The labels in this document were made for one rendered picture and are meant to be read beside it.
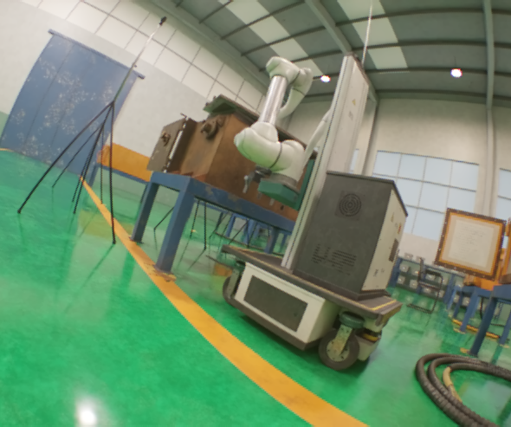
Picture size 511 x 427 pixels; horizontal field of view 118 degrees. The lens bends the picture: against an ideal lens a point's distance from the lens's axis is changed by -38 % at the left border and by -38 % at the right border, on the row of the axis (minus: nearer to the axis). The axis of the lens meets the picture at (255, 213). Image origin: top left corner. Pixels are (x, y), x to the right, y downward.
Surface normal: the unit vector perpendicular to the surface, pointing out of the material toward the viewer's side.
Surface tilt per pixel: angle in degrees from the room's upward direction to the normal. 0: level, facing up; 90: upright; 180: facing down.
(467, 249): 90
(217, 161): 90
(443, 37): 180
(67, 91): 90
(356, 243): 90
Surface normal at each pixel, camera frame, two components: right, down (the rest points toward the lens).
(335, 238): -0.65, -0.26
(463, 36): -0.33, 0.94
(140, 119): 0.68, 0.20
